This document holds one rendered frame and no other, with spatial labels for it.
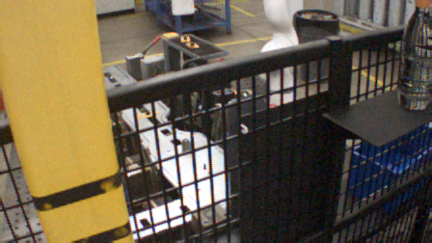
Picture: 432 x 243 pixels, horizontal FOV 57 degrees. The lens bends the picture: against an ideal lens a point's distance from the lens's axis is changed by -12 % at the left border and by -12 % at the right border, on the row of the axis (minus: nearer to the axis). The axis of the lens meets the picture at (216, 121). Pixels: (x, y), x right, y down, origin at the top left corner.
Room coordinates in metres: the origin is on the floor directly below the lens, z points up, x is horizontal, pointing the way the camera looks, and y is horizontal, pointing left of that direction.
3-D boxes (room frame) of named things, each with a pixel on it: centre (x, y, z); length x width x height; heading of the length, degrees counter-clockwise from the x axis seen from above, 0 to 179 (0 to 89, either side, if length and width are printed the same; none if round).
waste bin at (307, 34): (4.42, -1.11, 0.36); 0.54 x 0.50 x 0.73; 109
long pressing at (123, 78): (1.60, 0.28, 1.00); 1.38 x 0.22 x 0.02; 28
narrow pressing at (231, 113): (0.93, -0.07, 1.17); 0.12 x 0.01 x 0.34; 118
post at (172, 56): (2.17, 0.20, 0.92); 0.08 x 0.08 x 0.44; 28
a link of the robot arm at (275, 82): (1.79, -0.28, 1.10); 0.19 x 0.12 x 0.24; 149
